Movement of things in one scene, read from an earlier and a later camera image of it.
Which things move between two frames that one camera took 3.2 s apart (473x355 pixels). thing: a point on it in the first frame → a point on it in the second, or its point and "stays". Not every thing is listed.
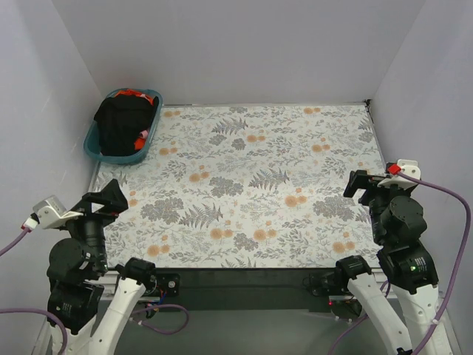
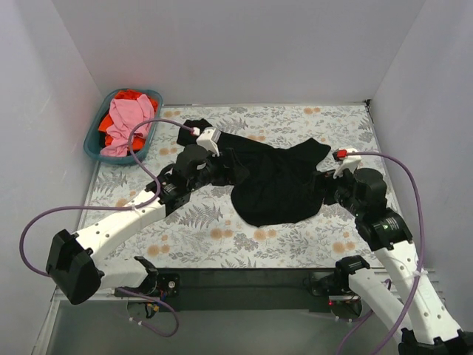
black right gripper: (369, 189) → (326, 183)
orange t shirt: (140, 143) stays
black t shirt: (120, 120) → (273, 185)
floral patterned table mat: (238, 186) stays
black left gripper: (93, 211) → (229, 163)
